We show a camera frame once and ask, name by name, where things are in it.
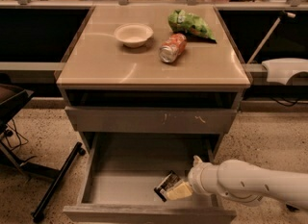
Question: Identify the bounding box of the black chair with base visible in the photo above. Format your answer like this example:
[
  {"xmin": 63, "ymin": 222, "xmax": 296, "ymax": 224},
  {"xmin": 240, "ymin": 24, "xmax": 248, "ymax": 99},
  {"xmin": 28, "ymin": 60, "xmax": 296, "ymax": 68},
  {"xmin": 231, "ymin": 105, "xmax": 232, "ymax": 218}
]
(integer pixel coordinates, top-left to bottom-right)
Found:
[{"xmin": 0, "ymin": 73, "xmax": 87, "ymax": 224}]

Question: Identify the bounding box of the black rxbar chocolate bar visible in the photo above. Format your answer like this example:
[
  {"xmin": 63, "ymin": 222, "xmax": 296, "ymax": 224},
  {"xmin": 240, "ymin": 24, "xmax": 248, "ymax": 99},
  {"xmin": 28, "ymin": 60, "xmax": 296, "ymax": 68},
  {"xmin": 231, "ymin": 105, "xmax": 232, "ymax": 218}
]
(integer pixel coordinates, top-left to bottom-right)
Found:
[{"xmin": 154, "ymin": 170, "xmax": 181, "ymax": 202}]

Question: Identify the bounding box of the closed top drawer front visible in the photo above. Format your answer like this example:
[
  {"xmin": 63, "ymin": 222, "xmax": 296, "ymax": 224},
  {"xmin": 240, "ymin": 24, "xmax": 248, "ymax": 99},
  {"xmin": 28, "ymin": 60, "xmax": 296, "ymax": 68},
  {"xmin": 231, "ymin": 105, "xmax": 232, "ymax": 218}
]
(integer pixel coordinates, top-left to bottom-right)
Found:
[{"xmin": 65, "ymin": 107, "xmax": 237, "ymax": 134}]

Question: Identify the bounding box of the green chip bag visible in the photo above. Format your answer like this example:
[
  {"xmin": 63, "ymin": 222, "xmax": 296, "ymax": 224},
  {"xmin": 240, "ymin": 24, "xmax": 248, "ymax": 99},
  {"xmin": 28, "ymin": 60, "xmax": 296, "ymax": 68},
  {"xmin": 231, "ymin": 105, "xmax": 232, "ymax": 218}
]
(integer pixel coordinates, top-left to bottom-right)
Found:
[{"xmin": 167, "ymin": 10, "xmax": 216, "ymax": 40}]

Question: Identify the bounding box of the white curved robot base part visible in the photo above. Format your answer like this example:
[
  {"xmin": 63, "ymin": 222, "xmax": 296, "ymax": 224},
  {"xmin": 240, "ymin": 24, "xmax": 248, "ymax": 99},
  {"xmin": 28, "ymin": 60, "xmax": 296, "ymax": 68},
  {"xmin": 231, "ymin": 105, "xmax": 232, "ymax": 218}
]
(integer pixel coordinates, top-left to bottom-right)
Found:
[{"xmin": 262, "ymin": 58, "xmax": 308, "ymax": 85}]

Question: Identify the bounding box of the white ceramic bowl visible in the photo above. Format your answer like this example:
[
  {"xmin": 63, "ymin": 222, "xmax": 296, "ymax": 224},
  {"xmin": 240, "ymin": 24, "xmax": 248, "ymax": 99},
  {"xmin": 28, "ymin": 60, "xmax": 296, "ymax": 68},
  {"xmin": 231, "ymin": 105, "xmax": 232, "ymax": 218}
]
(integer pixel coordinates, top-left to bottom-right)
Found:
[{"xmin": 114, "ymin": 23, "xmax": 154, "ymax": 48}]

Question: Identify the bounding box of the white rod with black tip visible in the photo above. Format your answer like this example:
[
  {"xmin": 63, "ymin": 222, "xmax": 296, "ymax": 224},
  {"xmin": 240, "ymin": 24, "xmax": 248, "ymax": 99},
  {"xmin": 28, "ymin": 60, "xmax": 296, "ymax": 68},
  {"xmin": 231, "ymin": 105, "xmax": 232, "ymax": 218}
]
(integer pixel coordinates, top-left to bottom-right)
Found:
[{"xmin": 247, "ymin": 11, "xmax": 296, "ymax": 63}]

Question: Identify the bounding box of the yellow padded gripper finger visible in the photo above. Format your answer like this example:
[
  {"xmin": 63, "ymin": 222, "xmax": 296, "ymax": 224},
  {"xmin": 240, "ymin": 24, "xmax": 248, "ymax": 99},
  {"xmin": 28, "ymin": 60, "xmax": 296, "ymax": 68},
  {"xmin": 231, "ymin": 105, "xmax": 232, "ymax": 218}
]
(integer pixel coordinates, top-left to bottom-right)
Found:
[{"xmin": 166, "ymin": 182, "xmax": 193, "ymax": 201}]

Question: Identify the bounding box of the orange soda can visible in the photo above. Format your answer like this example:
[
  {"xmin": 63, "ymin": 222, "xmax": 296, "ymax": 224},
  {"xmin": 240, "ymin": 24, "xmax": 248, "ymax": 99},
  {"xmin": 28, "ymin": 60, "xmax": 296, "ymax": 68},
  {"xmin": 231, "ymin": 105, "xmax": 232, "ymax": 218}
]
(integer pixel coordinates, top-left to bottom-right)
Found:
[{"xmin": 159, "ymin": 34, "xmax": 187, "ymax": 63}]

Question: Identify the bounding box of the grey drawer cabinet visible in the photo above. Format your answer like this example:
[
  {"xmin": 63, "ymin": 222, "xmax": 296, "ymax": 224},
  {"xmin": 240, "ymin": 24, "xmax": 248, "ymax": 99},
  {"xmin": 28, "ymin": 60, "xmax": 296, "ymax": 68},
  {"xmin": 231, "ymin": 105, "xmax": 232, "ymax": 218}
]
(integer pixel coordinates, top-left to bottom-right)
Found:
[{"xmin": 57, "ymin": 4, "xmax": 250, "ymax": 150}]

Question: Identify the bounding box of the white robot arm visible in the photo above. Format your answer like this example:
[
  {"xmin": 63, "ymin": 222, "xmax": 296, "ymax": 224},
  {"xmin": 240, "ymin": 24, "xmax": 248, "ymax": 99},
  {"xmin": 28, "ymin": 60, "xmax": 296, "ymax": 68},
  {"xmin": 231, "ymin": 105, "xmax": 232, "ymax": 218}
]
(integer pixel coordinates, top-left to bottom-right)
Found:
[{"xmin": 164, "ymin": 156, "xmax": 308, "ymax": 211}]

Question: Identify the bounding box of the open middle drawer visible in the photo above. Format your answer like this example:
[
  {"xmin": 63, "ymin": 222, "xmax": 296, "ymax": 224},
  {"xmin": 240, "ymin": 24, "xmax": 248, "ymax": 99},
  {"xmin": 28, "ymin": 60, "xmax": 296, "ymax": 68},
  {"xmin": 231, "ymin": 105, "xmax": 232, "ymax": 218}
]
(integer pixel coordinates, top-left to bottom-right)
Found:
[{"xmin": 64, "ymin": 133, "xmax": 236, "ymax": 224}]

